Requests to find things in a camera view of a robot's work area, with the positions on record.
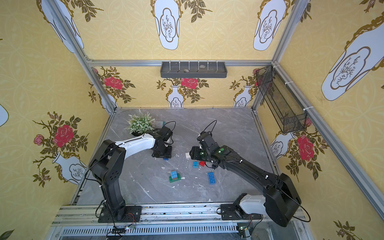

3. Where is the light blue lego brick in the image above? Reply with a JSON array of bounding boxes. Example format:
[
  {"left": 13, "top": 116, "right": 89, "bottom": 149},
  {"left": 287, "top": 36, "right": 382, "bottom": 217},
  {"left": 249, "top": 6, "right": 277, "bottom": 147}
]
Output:
[{"left": 171, "top": 171, "right": 178, "bottom": 180}]

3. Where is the long green lego brick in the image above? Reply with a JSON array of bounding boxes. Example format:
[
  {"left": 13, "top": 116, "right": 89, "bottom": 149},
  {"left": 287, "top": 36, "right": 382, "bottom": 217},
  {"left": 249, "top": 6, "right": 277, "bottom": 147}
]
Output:
[{"left": 169, "top": 174, "right": 181, "bottom": 183}]

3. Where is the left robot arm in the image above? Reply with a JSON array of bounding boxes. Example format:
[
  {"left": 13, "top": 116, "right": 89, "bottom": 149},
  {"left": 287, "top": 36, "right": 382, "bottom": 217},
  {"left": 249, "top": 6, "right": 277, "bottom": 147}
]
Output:
[{"left": 89, "top": 126, "right": 173, "bottom": 223}]

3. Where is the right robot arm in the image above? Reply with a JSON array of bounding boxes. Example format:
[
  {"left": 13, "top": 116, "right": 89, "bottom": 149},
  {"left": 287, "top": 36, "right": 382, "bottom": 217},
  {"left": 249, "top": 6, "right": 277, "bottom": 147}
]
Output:
[{"left": 190, "top": 132, "right": 302, "bottom": 227}]

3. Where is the long blue lego brick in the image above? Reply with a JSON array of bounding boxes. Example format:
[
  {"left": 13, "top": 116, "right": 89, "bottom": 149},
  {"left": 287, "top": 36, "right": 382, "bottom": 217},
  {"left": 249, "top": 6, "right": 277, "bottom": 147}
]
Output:
[{"left": 208, "top": 172, "right": 216, "bottom": 185}]

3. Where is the grey teal sponge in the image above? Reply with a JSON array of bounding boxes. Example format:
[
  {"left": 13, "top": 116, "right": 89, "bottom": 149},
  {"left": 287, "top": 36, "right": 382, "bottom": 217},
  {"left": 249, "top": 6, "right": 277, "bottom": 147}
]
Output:
[{"left": 154, "top": 121, "right": 165, "bottom": 129}]

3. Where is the potted plant grey pot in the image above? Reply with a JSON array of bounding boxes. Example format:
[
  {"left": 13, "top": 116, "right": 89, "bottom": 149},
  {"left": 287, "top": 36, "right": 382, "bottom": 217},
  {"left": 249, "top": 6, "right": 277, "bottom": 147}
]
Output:
[{"left": 126, "top": 113, "right": 155, "bottom": 137}]

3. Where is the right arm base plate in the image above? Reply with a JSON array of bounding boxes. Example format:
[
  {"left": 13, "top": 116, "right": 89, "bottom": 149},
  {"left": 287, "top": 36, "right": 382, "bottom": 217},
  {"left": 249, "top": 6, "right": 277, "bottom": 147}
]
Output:
[{"left": 220, "top": 204, "right": 262, "bottom": 221}]

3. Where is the grey wall tray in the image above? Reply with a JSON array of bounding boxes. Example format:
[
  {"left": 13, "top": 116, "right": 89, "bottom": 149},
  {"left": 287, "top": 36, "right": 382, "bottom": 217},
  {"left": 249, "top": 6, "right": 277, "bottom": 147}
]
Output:
[{"left": 160, "top": 61, "right": 228, "bottom": 79}]

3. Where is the black wire mesh basket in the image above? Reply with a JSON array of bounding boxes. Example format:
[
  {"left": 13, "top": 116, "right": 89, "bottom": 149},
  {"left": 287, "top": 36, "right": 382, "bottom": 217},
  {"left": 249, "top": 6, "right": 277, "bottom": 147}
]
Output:
[{"left": 254, "top": 66, "right": 307, "bottom": 134}]

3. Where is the aluminium rail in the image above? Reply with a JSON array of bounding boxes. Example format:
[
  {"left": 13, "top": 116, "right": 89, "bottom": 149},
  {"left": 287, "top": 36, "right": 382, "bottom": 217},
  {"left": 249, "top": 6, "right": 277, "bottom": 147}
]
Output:
[{"left": 47, "top": 203, "right": 306, "bottom": 240}]

